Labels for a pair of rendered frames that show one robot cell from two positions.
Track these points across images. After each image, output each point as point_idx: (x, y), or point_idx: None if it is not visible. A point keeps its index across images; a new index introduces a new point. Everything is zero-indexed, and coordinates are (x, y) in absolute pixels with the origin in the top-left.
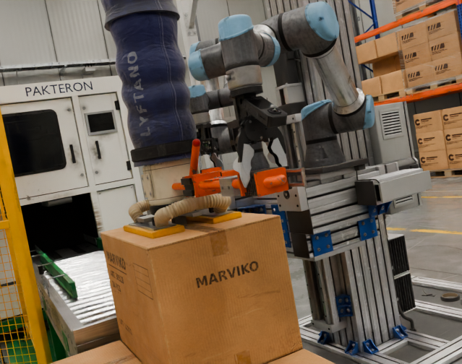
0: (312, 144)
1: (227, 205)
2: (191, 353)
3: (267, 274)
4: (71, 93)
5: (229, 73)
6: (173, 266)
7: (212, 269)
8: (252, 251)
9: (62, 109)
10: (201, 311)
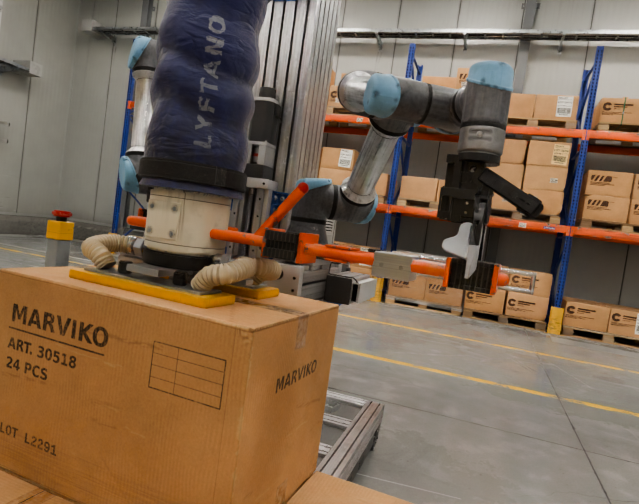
0: (306, 223)
1: (277, 278)
2: (249, 492)
3: (318, 377)
4: None
5: (483, 129)
6: (266, 360)
7: (290, 366)
8: (317, 347)
9: None
10: (270, 428)
